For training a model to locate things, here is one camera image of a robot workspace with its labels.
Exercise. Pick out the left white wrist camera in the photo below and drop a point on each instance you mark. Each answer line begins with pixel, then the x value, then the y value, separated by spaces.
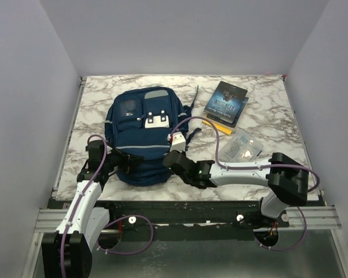
pixel 95 149

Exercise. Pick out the clear plastic pencil case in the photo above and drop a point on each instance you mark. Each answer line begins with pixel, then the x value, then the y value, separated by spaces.
pixel 242 147

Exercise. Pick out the yellow notebook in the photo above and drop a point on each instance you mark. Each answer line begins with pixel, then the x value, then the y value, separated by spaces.
pixel 219 126

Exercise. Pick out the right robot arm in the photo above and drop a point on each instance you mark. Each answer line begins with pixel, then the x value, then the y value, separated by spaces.
pixel 287 179

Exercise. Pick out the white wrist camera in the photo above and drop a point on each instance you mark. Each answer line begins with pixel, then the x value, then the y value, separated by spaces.
pixel 95 149
pixel 177 142

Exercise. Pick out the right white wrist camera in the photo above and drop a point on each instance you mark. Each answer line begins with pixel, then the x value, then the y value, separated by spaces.
pixel 177 142

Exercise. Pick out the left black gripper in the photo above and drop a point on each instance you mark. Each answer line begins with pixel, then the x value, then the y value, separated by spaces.
pixel 128 160

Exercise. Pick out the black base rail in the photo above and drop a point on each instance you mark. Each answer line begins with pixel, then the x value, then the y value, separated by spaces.
pixel 191 220

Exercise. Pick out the navy blue student backpack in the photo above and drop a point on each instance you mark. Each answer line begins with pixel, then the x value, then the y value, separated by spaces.
pixel 138 123

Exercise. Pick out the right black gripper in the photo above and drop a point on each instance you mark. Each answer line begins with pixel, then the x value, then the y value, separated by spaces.
pixel 182 152

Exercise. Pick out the dark cover paperback book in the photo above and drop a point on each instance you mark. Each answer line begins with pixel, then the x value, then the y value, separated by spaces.
pixel 225 102

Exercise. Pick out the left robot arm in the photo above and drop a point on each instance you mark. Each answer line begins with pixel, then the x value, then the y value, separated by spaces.
pixel 67 252

